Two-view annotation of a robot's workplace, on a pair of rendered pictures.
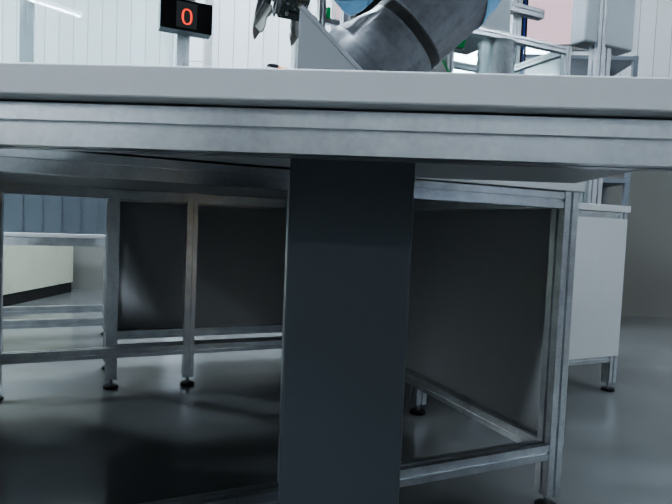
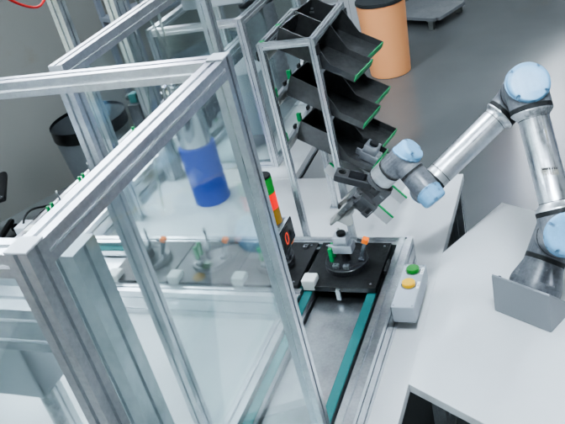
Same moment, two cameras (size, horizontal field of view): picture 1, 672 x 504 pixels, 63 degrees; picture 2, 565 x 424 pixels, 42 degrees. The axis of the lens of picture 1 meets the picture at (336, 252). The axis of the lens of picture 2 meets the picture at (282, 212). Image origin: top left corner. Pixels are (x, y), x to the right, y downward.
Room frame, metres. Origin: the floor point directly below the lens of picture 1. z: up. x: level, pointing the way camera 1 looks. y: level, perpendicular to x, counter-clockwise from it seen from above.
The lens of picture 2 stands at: (-0.08, 1.51, 2.33)
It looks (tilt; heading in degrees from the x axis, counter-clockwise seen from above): 30 degrees down; 321
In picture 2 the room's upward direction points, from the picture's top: 15 degrees counter-clockwise
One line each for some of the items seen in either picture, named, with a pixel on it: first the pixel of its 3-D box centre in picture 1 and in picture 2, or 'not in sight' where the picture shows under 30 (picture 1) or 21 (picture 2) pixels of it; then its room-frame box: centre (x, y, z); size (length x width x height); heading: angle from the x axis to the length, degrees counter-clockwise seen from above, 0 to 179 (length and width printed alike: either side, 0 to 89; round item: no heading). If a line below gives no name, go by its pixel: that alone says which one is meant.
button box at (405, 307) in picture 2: not in sight; (409, 292); (1.09, 0.16, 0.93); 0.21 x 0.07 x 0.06; 114
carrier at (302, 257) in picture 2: not in sight; (271, 251); (1.55, 0.27, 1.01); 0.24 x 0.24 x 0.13; 24
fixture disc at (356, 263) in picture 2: not in sight; (346, 261); (1.32, 0.17, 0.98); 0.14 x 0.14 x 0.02
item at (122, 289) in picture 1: (333, 280); not in sight; (2.83, 0.01, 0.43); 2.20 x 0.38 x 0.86; 114
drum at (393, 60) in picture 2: not in sight; (385, 34); (3.76, -3.18, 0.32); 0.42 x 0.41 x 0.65; 175
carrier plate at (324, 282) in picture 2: not in sight; (348, 266); (1.32, 0.17, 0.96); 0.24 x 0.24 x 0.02; 24
